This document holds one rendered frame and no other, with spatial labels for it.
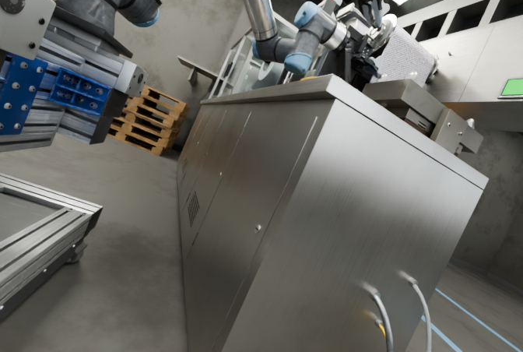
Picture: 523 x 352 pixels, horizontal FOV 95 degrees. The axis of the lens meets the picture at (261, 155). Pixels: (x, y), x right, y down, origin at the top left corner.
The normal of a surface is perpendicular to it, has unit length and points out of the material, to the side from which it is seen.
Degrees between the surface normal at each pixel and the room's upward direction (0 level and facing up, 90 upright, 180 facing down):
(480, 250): 90
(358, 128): 90
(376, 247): 90
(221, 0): 90
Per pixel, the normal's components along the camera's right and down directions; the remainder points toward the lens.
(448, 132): 0.34, 0.19
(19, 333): 0.40, -0.91
